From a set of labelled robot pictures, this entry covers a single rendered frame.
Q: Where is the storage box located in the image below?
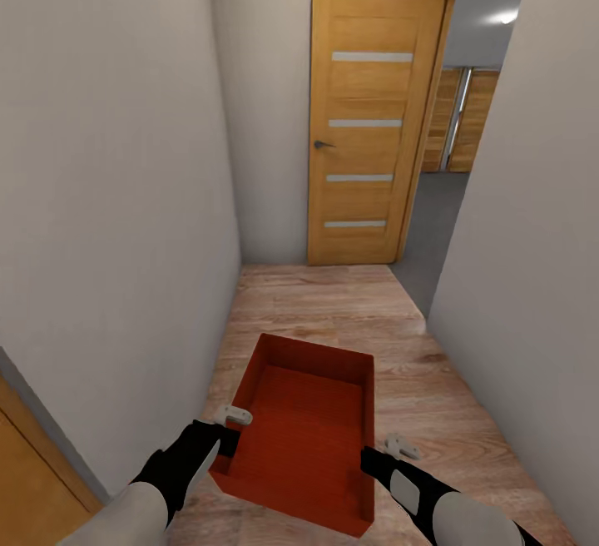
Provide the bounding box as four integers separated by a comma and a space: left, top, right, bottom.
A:
208, 333, 375, 539

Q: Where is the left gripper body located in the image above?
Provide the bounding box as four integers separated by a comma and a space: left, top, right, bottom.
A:
217, 424, 240, 458

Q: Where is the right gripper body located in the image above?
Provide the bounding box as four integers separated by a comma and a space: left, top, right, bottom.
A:
360, 446, 399, 492

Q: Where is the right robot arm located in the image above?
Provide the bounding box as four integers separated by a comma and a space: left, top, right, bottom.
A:
360, 434, 542, 546

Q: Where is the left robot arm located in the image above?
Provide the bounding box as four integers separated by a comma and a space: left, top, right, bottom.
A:
54, 403, 252, 546

